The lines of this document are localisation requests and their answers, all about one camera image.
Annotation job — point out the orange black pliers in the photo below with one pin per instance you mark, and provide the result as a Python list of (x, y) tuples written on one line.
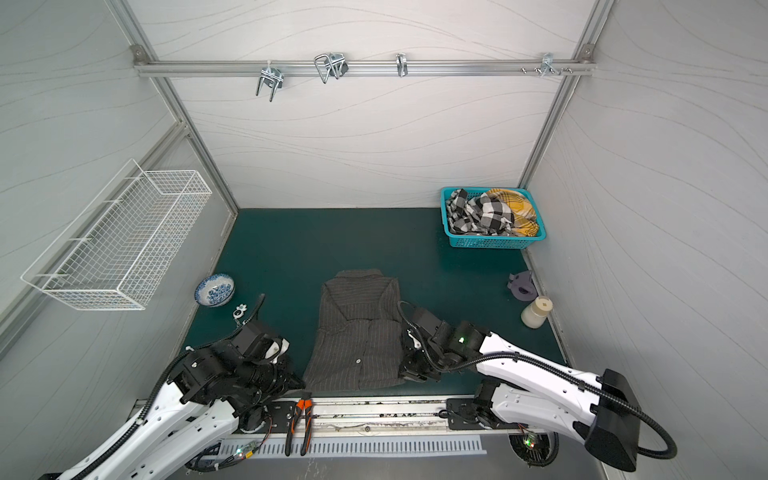
[(302, 412)]

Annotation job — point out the metal bracket hook right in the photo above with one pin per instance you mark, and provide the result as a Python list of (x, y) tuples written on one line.
[(547, 67)]

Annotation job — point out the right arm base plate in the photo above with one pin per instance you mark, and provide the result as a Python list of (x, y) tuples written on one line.
[(464, 413)]

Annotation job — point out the cream tape roll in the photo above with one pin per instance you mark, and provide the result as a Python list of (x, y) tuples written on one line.
[(537, 312)]

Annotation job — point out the grey pinstriped long sleeve shirt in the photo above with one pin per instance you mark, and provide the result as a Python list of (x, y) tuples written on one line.
[(358, 343)]

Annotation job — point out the metal ring clip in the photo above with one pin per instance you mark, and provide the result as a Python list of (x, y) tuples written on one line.
[(401, 65)]

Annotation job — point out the white slotted vent strip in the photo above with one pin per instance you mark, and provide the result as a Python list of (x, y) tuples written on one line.
[(365, 447)]

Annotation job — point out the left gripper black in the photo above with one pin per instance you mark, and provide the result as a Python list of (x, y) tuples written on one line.
[(284, 384)]

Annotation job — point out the small metal clip on table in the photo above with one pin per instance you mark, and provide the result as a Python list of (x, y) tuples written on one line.
[(239, 314)]

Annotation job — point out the metal clamp hook middle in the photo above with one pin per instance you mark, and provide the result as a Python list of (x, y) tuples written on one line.
[(331, 65)]

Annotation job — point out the aluminium crossbar rail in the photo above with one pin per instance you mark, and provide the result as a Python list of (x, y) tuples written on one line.
[(357, 68)]

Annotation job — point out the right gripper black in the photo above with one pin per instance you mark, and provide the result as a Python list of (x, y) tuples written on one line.
[(414, 358)]

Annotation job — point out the white wire wall basket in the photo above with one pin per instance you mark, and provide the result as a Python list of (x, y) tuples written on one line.
[(114, 254)]

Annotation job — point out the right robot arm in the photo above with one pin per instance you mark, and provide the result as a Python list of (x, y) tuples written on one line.
[(620, 435)]

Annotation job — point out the blue white ceramic plate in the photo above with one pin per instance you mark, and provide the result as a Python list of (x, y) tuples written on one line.
[(215, 290)]

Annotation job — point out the metal clamp hook left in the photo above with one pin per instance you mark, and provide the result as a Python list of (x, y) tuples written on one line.
[(270, 80)]

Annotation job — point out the black white checked shirt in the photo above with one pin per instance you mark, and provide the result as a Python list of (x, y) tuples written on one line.
[(480, 215)]

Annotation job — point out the dark purple plastic object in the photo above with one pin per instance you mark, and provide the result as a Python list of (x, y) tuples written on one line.
[(522, 286)]

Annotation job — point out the metal clamp hook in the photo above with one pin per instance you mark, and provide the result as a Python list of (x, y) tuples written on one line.
[(331, 65), (270, 80)]

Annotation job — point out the yellow patterned shirt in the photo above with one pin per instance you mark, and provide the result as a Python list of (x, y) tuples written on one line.
[(524, 216)]

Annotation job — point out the teal plastic basket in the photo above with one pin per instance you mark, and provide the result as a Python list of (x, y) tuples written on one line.
[(488, 242)]

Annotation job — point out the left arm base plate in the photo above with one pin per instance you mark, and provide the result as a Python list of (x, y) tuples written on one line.
[(274, 417)]

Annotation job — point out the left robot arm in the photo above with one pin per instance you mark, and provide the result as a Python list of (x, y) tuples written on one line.
[(205, 394)]

